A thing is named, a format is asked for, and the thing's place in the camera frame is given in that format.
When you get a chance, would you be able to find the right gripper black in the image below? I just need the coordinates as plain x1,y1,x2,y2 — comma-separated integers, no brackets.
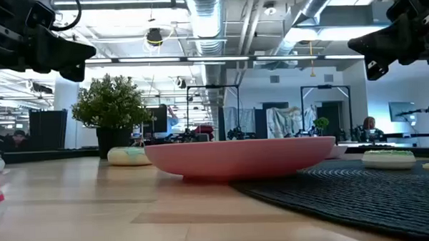
345,0,429,82

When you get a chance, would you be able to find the pink plate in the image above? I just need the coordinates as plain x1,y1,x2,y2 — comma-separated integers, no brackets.
144,136,337,185

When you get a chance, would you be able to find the white draped cloth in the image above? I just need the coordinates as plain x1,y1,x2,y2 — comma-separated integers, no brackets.
223,107,256,135
265,105,318,139

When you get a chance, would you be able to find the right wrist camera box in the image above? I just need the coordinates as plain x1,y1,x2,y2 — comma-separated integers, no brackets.
385,0,420,22

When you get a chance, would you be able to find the black overhead camera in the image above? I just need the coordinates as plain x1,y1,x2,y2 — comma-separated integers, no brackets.
145,27,164,48

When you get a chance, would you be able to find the yellow hanging cord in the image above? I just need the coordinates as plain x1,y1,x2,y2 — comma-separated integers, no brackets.
307,41,317,78

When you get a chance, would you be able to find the purple plate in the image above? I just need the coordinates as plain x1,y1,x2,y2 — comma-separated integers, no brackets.
325,144,349,159

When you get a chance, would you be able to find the green potted plant black pot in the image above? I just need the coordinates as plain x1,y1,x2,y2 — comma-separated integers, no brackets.
70,72,154,161

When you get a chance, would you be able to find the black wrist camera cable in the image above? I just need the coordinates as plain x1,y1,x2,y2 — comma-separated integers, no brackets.
49,0,84,32

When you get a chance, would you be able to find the large blue iced donut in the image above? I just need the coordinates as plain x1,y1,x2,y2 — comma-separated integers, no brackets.
107,145,152,167

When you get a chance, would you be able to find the wall mounted monitor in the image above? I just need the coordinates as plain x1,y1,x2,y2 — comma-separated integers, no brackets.
388,101,418,124

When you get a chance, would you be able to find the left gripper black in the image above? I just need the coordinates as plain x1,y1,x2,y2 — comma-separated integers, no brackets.
0,0,98,86

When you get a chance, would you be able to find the black background rig frame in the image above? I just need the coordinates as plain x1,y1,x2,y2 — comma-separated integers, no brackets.
300,83,353,142
184,83,242,142

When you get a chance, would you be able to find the small background green plant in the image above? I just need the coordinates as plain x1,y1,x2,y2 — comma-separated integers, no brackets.
312,116,330,137

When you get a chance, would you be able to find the large green donut chocolate drizzle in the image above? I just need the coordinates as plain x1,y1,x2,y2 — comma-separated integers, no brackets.
361,148,417,172

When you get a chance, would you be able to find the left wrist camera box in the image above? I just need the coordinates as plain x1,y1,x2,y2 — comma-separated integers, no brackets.
24,0,57,31

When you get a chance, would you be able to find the person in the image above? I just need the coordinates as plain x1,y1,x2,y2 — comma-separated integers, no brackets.
353,115,385,144
0,129,32,153

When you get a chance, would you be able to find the black aluminium table frame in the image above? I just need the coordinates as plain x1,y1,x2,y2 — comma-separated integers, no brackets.
0,136,429,172

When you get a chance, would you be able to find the black partition panel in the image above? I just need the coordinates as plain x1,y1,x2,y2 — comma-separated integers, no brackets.
28,108,69,152

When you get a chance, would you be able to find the black round woven placemat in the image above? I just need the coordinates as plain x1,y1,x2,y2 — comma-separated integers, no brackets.
230,157,429,241

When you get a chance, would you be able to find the LED light bar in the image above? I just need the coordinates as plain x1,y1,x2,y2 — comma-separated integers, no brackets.
84,49,365,70

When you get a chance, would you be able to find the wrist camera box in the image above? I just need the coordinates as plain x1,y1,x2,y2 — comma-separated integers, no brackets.
385,0,420,22
24,0,57,31

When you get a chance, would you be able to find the black computer monitor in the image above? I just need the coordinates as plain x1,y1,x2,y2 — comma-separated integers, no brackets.
152,106,169,134

